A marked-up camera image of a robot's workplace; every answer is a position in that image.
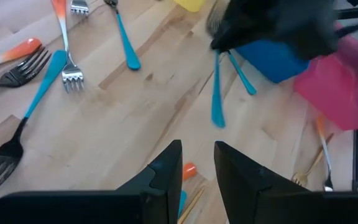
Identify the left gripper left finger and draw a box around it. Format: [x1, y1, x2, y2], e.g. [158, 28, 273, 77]
[0, 139, 184, 224]

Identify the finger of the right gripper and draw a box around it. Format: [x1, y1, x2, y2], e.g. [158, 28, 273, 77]
[210, 21, 239, 52]

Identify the pink plastic bin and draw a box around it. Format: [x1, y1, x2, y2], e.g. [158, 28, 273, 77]
[293, 21, 358, 131]

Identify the black metal table frame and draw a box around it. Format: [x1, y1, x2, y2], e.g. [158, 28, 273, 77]
[337, 5, 358, 192]

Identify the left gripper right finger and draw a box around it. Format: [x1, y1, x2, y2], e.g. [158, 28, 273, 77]
[213, 141, 358, 224]

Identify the gold fork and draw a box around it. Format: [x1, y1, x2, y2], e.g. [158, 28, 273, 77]
[177, 185, 207, 224]
[291, 133, 335, 188]

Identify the teal plastic bin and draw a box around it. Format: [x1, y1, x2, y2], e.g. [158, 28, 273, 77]
[235, 39, 311, 84]

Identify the orange handled silver fork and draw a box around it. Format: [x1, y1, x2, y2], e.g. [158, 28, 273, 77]
[182, 162, 198, 182]
[50, 0, 86, 95]
[70, 0, 90, 16]
[316, 114, 336, 193]
[0, 37, 42, 72]

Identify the yellow plastic bin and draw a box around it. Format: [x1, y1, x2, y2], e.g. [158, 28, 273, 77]
[173, 0, 205, 13]

